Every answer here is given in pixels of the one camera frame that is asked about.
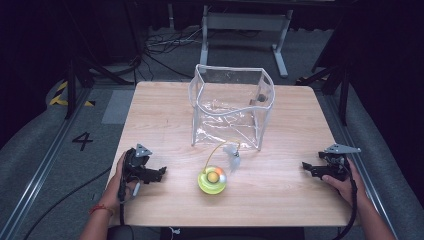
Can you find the person's right hand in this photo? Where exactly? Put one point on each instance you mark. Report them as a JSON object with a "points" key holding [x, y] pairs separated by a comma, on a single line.
{"points": [[346, 188]]}

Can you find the person's left hand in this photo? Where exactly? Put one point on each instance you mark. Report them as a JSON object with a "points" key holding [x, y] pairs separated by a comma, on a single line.
{"points": [[115, 190]]}

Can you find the black metal stand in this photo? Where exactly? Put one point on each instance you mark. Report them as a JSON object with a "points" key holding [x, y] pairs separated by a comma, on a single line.
{"points": [[343, 86], [71, 86]]}

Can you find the black seat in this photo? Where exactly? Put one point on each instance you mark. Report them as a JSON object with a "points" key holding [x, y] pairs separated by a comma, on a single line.
{"points": [[120, 232]]}

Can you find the clear plastic bag white trim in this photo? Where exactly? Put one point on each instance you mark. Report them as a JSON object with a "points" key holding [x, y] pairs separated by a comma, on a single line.
{"points": [[230, 106]]}

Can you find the grey metal table frame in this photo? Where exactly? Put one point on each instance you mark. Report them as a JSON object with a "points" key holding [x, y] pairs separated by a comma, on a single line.
{"points": [[245, 21]]}

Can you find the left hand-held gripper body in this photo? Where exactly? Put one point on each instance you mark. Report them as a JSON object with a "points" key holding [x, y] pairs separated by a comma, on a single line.
{"points": [[137, 160]]}

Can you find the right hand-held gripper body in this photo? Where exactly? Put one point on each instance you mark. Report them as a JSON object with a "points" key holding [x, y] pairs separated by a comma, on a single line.
{"points": [[335, 165]]}

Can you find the green cat toy with feather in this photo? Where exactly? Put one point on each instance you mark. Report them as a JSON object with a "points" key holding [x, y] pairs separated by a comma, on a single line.
{"points": [[212, 181]]}

